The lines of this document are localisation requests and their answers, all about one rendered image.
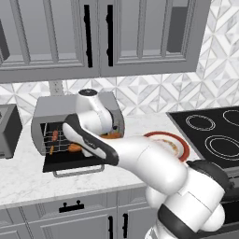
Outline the orange baguette bread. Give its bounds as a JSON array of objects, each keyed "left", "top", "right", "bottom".
[{"left": 67, "top": 132, "right": 122, "bottom": 154}]

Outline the black toaster oven door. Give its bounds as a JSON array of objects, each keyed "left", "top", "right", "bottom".
[{"left": 41, "top": 148, "right": 105, "bottom": 174}]

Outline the grey toaster oven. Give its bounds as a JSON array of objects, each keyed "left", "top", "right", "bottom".
[{"left": 30, "top": 91, "right": 126, "bottom": 157}]

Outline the grey base cupboard door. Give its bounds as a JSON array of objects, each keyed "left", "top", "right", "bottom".
[
  {"left": 117, "top": 188, "right": 161, "bottom": 239},
  {"left": 27, "top": 207, "right": 119, "bottom": 239}
]

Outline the grey toaster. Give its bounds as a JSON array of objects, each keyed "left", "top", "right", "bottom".
[{"left": 0, "top": 104, "right": 23, "bottom": 160}]

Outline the black oven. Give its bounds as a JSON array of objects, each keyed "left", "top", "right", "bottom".
[{"left": 218, "top": 166, "right": 239, "bottom": 232}]

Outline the red rimmed white plate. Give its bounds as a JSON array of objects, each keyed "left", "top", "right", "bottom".
[{"left": 143, "top": 131, "right": 191, "bottom": 163}]

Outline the grey drawer front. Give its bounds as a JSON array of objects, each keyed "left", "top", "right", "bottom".
[{"left": 21, "top": 190, "right": 119, "bottom": 220}]

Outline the black hob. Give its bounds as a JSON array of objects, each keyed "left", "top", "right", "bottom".
[{"left": 165, "top": 105, "right": 239, "bottom": 169}]

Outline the wire oven rack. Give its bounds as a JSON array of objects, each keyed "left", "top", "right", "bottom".
[{"left": 42, "top": 122, "right": 86, "bottom": 154}]

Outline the grey toaster oven door handle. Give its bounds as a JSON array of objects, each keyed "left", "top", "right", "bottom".
[{"left": 51, "top": 163, "right": 105, "bottom": 178}]

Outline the grey wall outlet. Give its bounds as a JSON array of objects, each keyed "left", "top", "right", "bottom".
[{"left": 49, "top": 80, "right": 65, "bottom": 96}]

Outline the black cupboard door handle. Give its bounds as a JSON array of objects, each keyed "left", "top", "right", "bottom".
[
  {"left": 82, "top": 4, "right": 94, "bottom": 69},
  {"left": 105, "top": 4, "right": 115, "bottom": 67}
]

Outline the grey wall cupboard door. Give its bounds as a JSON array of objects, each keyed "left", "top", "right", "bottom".
[
  {"left": 97, "top": 0, "right": 213, "bottom": 78},
  {"left": 0, "top": 0, "right": 101, "bottom": 84}
]

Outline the black drawer handle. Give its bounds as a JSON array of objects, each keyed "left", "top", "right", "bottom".
[{"left": 58, "top": 200, "right": 86, "bottom": 215}]

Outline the black base cupboard handle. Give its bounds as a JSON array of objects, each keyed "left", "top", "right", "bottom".
[
  {"left": 121, "top": 212, "right": 130, "bottom": 239},
  {"left": 107, "top": 215, "right": 115, "bottom": 239}
]

